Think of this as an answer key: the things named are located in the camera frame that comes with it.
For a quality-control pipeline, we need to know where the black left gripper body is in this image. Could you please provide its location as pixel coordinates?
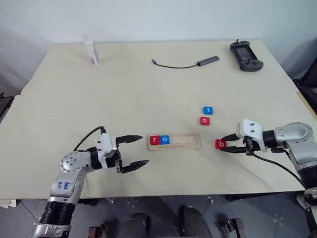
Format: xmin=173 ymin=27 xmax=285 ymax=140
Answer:
xmin=104 ymin=142 xmax=124 ymax=175

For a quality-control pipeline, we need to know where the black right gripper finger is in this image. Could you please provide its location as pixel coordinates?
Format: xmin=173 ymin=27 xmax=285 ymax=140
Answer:
xmin=222 ymin=146 xmax=248 ymax=154
xmin=220 ymin=133 xmax=245 ymax=142

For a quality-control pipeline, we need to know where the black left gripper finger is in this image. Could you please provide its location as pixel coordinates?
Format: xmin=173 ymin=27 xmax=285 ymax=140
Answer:
xmin=115 ymin=134 xmax=144 ymax=145
xmin=120 ymin=159 xmax=150 ymax=175

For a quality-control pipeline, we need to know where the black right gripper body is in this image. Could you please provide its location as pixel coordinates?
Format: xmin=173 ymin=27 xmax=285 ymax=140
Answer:
xmin=243 ymin=137 xmax=261 ymax=156

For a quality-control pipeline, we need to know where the wooden letter tray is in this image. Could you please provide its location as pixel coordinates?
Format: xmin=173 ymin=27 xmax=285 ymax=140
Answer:
xmin=147 ymin=133 xmax=203 ymax=151

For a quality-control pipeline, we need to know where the dark rounded shape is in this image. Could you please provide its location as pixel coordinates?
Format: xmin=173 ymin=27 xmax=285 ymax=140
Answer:
xmin=126 ymin=211 xmax=151 ymax=238
xmin=178 ymin=205 xmax=211 ymax=238

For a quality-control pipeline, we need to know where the dark grey handheld controller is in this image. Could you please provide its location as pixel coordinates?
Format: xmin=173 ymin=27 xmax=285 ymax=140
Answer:
xmin=229 ymin=38 xmax=264 ymax=73

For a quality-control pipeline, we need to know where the white tube with orange print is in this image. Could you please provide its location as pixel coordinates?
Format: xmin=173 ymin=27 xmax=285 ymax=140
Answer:
xmin=82 ymin=32 xmax=102 ymax=66

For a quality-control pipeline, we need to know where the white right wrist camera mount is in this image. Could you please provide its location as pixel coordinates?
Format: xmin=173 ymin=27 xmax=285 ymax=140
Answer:
xmin=236 ymin=119 xmax=269 ymax=153

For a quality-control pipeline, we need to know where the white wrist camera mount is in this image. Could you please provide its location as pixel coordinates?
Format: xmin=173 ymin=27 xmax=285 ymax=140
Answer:
xmin=236 ymin=119 xmax=269 ymax=153
xmin=97 ymin=133 xmax=117 ymax=171

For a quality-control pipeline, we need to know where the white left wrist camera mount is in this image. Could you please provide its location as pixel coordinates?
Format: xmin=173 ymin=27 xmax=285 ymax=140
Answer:
xmin=97 ymin=133 xmax=117 ymax=171

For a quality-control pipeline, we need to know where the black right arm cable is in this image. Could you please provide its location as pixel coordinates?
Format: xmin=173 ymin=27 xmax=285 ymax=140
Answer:
xmin=247 ymin=146 xmax=308 ymax=189

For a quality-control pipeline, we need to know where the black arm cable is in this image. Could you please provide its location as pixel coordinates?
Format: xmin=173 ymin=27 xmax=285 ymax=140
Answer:
xmin=247 ymin=146 xmax=308 ymax=189
xmin=72 ymin=126 xmax=106 ymax=152

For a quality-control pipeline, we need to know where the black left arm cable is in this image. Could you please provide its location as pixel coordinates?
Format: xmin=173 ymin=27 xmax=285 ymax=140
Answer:
xmin=72 ymin=126 xmax=106 ymax=152

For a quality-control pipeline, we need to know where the brown and black bracket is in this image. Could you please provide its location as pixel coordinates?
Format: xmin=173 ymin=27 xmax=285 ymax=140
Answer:
xmin=222 ymin=218 xmax=245 ymax=238
xmin=88 ymin=226 xmax=105 ymax=238

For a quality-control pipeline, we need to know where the grey usb hub with cable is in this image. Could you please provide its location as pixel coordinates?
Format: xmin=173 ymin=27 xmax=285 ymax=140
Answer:
xmin=151 ymin=56 xmax=220 ymax=68

